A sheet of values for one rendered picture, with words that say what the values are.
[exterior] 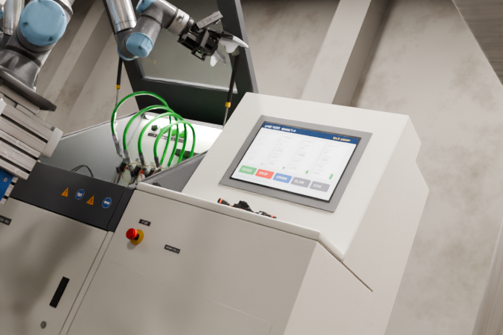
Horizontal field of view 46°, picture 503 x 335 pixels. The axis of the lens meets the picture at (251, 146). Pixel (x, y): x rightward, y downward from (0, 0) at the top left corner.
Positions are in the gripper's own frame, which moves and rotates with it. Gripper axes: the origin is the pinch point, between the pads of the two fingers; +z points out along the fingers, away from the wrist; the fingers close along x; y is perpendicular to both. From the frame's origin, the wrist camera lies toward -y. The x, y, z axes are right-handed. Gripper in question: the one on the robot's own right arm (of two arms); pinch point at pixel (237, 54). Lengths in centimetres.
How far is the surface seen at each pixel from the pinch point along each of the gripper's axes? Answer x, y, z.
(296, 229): 20, 52, 29
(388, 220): 2, 26, 74
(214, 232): -3, 57, 15
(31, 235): -65, 69, -24
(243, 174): -25.9, 25.6, 28.1
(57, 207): -60, 57, -22
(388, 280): -11, 42, 91
